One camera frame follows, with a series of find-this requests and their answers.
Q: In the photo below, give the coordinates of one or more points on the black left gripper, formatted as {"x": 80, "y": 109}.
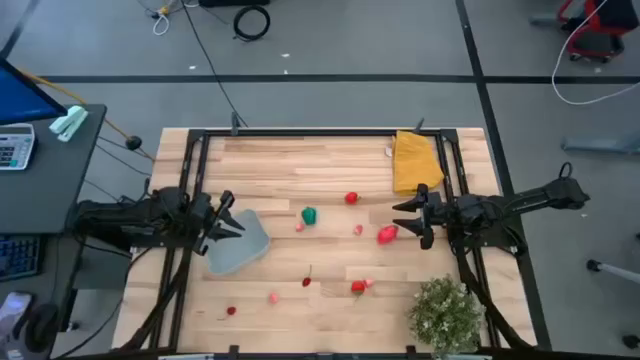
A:
{"x": 207, "y": 215}

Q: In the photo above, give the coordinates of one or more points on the grey plastic tupperware container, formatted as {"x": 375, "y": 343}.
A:
{"x": 240, "y": 245}

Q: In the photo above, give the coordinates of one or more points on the yellow cloth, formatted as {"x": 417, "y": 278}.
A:
{"x": 415, "y": 162}

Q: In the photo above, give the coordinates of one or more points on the red toy cherry with stem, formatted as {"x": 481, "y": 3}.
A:
{"x": 231, "y": 310}

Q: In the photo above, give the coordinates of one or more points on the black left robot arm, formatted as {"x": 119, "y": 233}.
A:
{"x": 125, "y": 216}

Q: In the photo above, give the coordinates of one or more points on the mint green stapler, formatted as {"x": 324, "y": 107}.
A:
{"x": 69, "y": 122}

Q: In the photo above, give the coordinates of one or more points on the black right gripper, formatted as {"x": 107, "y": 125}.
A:
{"x": 440, "y": 210}

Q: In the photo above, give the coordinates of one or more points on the artificial green potted plant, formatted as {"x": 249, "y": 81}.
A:
{"x": 445, "y": 315}

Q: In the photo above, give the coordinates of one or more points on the smartphone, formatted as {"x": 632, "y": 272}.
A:
{"x": 14, "y": 310}

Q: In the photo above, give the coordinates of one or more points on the red toy tomato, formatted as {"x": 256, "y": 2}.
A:
{"x": 351, "y": 198}

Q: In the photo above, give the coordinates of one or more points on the pink toy produce piece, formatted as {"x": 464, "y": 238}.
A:
{"x": 358, "y": 230}
{"x": 273, "y": 298}
{"x": 369, "y": 283}
{"x": 300, "y": 227}

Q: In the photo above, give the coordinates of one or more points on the green toy bell pepper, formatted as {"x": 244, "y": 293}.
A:
{"x": 309, "y": 216}

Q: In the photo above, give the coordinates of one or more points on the black computer keyboard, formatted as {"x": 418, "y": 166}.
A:
{"x": 17, "y": 257}

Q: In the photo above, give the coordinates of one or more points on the grey desk calculator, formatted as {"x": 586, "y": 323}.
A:
{"x": 15, "y": 147}

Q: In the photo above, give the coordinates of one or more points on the red toy strawberry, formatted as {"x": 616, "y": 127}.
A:
{"x": 387, "y": 234}
{"x": 357, "y": 286}

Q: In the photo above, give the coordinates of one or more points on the red toy chili with stem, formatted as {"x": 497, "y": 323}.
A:
{"x": 306, "y": 282}

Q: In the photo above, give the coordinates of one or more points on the black computer mouse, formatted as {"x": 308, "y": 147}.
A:
{"x": 42, "y": 325}

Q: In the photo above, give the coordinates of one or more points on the computer monitor blue screen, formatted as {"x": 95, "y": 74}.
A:
{"x": 20, "y": 100}

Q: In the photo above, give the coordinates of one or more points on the red and black chair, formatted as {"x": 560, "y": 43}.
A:
{"x": 597, "y": 44}

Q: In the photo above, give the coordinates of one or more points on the small white paper scrap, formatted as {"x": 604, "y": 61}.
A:
{"x": 389, "y": 151}

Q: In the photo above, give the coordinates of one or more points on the grey furniture foot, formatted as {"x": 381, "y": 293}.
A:
{"x": 600, "y": 145}

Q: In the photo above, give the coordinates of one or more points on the dark grey desk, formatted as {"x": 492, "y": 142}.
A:
{"x": 50, "y": 192}

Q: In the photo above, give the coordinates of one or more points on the black metal table frame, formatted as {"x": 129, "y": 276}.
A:
{"x": 320, "y": 133}

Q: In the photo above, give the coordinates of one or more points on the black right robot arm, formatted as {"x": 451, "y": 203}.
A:
{"x": 525, "y": 198}

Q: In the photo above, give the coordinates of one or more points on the white leg with black caster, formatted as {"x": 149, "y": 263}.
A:
{"x": 615, "y": 271}

